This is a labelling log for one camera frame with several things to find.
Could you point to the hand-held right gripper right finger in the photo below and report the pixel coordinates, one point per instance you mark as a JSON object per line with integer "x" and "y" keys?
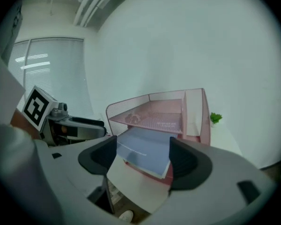
{"x": 189, "y": 165}

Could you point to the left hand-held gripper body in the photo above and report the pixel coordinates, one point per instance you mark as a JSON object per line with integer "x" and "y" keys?
{"x": 36, "y": 108}

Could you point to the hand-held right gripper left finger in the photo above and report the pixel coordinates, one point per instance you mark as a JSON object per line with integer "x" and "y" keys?
{"x": 96, "y": 157}

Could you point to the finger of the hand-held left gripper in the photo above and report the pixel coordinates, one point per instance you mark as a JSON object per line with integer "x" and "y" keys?
{"x": 91, "y": 129}

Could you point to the blue-grey notebook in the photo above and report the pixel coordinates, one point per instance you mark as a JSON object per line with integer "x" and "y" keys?
{"x": 144, "y": 149}

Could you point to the pink mesh desk organizer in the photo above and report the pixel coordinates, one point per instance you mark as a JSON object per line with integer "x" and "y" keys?
{"x": 154, "y": 118}

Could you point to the person's left forearm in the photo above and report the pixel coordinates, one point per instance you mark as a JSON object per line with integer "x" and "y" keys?
{"x": 22, "y": 123}

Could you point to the white window blinds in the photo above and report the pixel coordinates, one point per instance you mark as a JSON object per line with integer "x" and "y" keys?
{"x": 53, "y": 78}

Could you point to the dark table leg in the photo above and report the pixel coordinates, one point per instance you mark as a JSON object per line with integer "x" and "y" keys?
{"x": 106, "y": 193}

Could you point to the small green potted plant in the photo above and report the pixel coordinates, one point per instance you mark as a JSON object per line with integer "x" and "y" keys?
{"x": 216, "y": 118}

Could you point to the person's white shirt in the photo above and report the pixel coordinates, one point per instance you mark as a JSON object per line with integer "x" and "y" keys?
{"x": 9, "y": 163}

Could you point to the person's white shoe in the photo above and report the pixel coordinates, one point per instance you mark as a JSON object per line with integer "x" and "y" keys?
{"x": 126, "y": 215}

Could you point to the white ceiling light strips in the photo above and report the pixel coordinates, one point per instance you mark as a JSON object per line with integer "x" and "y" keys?
{"x": 96, "y": 6}

